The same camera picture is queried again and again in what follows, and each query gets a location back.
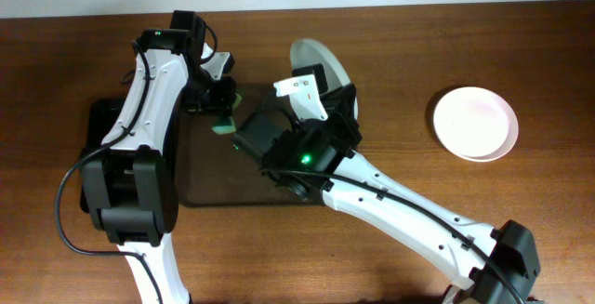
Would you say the black plastic tray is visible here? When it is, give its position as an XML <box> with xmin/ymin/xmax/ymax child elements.
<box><xmin>79</xmin><ymin>97</ymin><xmax>180</xmax><ymax>215</ymax></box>

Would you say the pale blue plate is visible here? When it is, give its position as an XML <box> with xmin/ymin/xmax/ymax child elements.
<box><xmin>289</xmin><ymin>38</ymin><xmax>351</xmax><ymax>121</ymax></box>

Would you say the white plate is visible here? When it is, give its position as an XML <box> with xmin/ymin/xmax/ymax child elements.
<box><xmin>431</xmin><ymin>86</ymin><xmax>520</xmax><ymax>163</ymax></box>

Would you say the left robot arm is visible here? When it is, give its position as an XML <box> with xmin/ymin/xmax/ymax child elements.
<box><xmin>78</xmin><ymin>26</ymin><xmax>239</xmax><ymax>303</ymax></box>

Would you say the brown serving tray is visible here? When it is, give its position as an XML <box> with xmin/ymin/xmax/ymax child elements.
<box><xmin>175</xmin><ymin>85</ymin><xmax>322</xmax><ymax>207</ymax></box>

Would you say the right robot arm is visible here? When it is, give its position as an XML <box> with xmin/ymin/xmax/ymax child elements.
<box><xmin>255</xmin><ymin>63</ymin><xmax>540</xmax><ymax>303</ymax></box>

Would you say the green yellow sponge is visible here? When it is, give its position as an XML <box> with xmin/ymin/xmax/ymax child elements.
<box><xmin>211</xmin><ymin>93</ymin><xmax>243</xmax><ymax>135</ymax></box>

